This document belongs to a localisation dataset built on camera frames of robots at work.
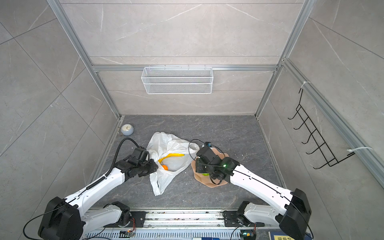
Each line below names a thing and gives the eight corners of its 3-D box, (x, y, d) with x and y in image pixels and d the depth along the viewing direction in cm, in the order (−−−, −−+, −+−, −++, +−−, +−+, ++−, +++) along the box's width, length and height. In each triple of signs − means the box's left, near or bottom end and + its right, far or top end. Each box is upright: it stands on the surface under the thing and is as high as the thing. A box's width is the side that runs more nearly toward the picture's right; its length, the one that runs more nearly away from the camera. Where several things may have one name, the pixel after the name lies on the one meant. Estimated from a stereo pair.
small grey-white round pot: (121, 135, 110) (119, 131, 106) (124, 128, 114) (122, 124, 111) (132, 135, 110) (130, 131, 106) (135, 128, 114) (133, 124, 111)
